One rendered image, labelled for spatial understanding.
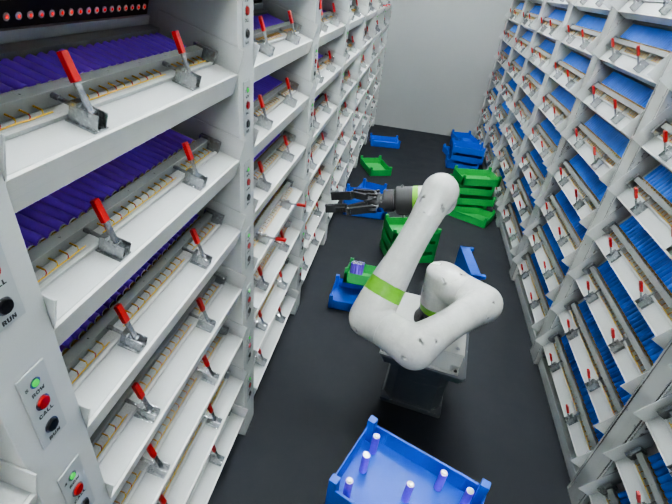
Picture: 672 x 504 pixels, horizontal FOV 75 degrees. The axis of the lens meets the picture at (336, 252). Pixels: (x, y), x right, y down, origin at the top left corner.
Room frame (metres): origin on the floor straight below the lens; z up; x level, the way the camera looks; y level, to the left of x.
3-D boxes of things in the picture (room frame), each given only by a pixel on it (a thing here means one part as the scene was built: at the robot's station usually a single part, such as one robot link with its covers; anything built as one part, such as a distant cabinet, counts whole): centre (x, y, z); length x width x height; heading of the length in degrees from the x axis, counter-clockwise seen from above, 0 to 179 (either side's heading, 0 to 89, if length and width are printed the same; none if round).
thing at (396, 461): (0.54, -0.22, 0.52); 0.30 x 0.20 x 0.08; 62
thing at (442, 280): (1.29, -0.41, 0.53); 0.16 x 0.13 x 0.19; 48
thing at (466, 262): (2.07, -0.76, 0.10); 0.30 x 0.08 x 0.20; 1
